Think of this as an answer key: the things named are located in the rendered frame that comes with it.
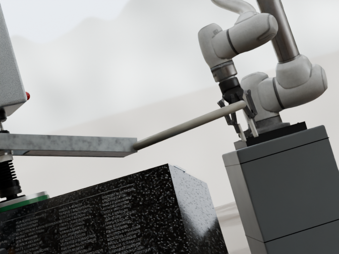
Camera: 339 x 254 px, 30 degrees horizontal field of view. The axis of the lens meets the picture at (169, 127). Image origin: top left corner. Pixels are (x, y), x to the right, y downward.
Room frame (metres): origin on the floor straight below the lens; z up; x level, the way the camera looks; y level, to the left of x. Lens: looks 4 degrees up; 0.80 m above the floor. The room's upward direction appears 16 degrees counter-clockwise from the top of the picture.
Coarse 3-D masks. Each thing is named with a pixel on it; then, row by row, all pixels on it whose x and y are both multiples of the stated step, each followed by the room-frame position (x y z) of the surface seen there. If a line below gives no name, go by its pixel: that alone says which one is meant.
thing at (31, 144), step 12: (0, 144) 1.89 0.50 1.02; (12, 144) 1.90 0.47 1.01; (24, 144) 1.92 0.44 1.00; (36, 144) 1.94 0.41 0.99; (48, 144) 1.96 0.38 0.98; (60, 144) 1.98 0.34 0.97; (72, 144) 1.99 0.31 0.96; (84, 144) 2.01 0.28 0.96; (96, 144) 2.03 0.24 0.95; (108, 144) 2.05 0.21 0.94; (120, 144) 2.07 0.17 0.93; (132, 144) 2.09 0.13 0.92; (60, 156) 2.09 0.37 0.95; (72, 156) 2.11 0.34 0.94; (84, 156) 2.13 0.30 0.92; (96, 156) 2.15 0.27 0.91; (108, 156) 2.16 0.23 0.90; (120, 156) 2.18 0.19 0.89
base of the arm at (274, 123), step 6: (264, 120) 2.80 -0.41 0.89; (270, 120) 2.80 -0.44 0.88; (276, 120) 2.81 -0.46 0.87; (258, 126) 2.81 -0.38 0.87; (264, 126) 2.80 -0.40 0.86; (270, 126) 2.79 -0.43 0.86; (276, 126) 2.79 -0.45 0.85; (282, 126) 2.79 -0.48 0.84; (246, 132) 2.85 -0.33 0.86; (258, 132) 2.78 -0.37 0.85; (264, 132) 2.79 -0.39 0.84
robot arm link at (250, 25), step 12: (216, 0) 2.47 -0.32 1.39; (228, 0) 2.41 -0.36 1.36; (240, 0) 2.38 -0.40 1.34; (240, 12) 2.35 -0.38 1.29; (252, 12) 2.25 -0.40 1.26; (240, 24) 2.22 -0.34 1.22; (252, 24) 2.20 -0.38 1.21; (264, 24) 2.18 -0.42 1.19; (276, 24) 2.23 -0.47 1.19; (240, 36) 2.21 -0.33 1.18; (252, 36) 2.20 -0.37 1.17; (264, 36) 2.20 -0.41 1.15; (240, 48) 2.24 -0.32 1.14; (252, 48) 2.24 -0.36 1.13
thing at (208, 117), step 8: (232, 104) 2.11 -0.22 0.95; (240, 104) 2.14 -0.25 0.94; (216, 112) 2.05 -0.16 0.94; (224, 112) 2.07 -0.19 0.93; (232, 112) 2.10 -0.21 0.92; (192, 120) 2.02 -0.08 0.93; (200, 120) 2.02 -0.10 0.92; (208, 120) 2.04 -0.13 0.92; (176, 128) 2.02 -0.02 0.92; (184, 128) 2.02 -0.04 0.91; (192, 128) 2.03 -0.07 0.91; (152, 136) 2.04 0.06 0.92; (160, 136) 2.03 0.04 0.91; (168, 136) 2.03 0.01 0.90; (136, 144) 2.08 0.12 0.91; (144, 144) 2.06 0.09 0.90; (152, 144) 2.05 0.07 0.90
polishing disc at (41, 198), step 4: (20, 196) 1.92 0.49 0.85; (24, 196) 1.93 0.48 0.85; (40, 196) 1.89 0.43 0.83; (44, 196) 1.91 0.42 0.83; (48, 196) 1.94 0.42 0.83; (4, 200) 1.91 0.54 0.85; (8, 200) 1.90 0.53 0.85; (28, 200) 1.86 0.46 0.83; (32, 200) 1.86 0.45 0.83; (36, 200) 1.87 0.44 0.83; (40, 200) 1.89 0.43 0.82; (12, 204) 1.84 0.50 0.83; (16, 204) 1.84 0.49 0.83; (20, 204) 1.84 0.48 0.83; (24, 204) 1.85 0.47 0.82; (28, 204) 1.86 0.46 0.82; (0, 208) 1.84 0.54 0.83; (4, 208) 1.83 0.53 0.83; (8, 208) 1.83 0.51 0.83; (12, 208) 1.84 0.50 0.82; (0, 212) 1.84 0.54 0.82
